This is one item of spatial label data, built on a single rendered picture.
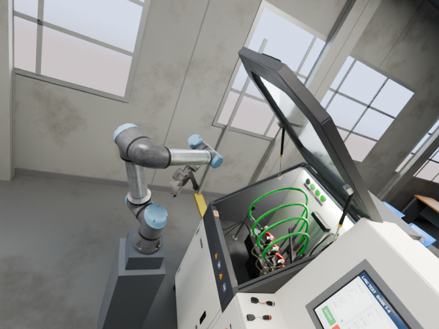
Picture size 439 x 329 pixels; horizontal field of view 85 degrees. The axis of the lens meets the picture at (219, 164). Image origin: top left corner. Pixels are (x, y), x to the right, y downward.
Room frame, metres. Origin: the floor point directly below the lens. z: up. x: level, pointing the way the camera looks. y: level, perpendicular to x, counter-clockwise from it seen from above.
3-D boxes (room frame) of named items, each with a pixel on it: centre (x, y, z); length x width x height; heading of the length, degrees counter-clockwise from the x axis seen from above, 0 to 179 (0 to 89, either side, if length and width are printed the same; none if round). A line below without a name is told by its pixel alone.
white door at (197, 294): (1.13, -0.19, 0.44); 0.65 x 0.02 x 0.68; 24
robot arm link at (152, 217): (0.92, 0.19, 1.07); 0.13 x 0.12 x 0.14; 57
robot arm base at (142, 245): (0.92, 0.18, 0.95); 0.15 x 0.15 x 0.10
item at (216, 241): (1.14, -0.21, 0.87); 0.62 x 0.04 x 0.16; 24
